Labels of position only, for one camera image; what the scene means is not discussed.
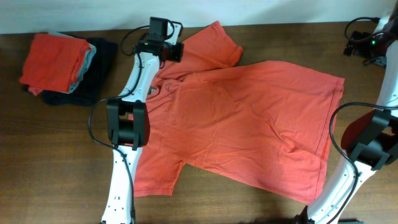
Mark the black cable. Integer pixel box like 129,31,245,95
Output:
87,19,184,224
328,16,398,224

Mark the orange-red t-shirt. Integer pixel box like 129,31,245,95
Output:
134,22,345,203

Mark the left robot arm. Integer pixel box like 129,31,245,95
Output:
101,17,183,224

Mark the folded grey shirt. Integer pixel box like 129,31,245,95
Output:
44,34,96,93

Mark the right black cable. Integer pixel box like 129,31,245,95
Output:
328,16,398,224

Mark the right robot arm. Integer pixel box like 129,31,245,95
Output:
294,8,397,224

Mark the folded red-orange shirt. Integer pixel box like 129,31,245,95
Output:
19,34,96,94

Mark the left black cable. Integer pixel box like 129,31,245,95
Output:
87,19,184,224

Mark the folded dark navy garment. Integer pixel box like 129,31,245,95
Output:
39,37,118,106

